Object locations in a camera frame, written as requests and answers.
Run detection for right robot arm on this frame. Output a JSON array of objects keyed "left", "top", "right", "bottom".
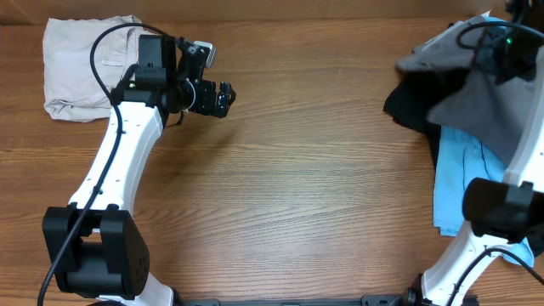
[{"left": 398, "top": 52, "right": 543, "bottom": 306}]

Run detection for black garment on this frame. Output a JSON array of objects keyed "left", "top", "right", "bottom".
[{"left": 382, "top": 67, "right": 544, "bottom": 258}]

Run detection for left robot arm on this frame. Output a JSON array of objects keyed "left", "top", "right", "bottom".
[{"left": 42, "top": 31, "right": 236, "bottom": 305}]

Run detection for light blue t-shirt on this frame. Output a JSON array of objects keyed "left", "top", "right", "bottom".
[{"left": 433, "top": 16, "right": 536, "bottom": 268}]

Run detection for beige folded shorts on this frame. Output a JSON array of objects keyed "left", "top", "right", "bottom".
[{"left": 42, "top": 15, "right": 146, "bottom": 122}]

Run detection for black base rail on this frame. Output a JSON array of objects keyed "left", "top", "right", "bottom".
[{"left": 173, "top": 294, "right": 431, "bottom": 306}]

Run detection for grey shorts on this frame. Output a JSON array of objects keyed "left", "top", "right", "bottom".
[{"left": 384, "top": 15, "right": 535, "bottom": 165}]

